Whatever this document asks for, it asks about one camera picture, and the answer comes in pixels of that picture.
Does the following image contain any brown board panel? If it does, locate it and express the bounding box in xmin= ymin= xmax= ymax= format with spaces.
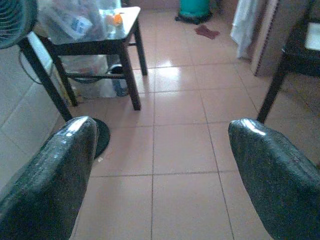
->
xmin=250 ymin=0 xmax=302 ymax=77

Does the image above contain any dark wooden side table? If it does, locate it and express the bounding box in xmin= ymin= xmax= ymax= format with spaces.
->
xmin=37 ymin=6 xmax=149 ymax=112

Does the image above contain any white plastic bag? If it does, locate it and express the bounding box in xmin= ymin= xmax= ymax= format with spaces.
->
xmin=59 ymin=54 xmax=129 ymax=99

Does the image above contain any white hanging towel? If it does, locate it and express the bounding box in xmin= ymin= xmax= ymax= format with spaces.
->
xmin=229 ymin=0 xmax=261 ymax=59

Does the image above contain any dark wooden chair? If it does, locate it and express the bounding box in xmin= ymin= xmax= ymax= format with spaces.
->
xmin=256 ymin=0 xmax=320 ymax=125

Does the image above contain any dark green standing fan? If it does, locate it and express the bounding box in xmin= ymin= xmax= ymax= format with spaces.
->
xmin=0 ymin=0 xmax=112 ymax=161

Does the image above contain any green bucket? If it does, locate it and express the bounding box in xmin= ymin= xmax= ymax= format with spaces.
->
xmin=174 ymin=0 xmax=214 ymax=25

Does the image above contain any orange fruit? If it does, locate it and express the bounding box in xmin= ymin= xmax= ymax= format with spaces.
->
xmin=111 ymin=12 xmax=123 ymax=26

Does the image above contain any clear plastic bag with print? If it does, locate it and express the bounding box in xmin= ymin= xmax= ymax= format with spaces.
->
xmin=37 ymin=0 xmax=106 ymax=43

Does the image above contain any maroon rag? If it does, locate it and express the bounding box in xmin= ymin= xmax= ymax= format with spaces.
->
xmin=194 ymin=24 xmax=221 ymax=41

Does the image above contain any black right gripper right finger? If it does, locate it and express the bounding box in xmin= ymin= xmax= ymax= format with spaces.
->
xmin=227 ymin=117 xmax=320 ymax=240

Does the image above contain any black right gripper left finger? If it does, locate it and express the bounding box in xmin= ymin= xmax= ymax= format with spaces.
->
xmin=0 ymin=115 xmax=100 ymax=240

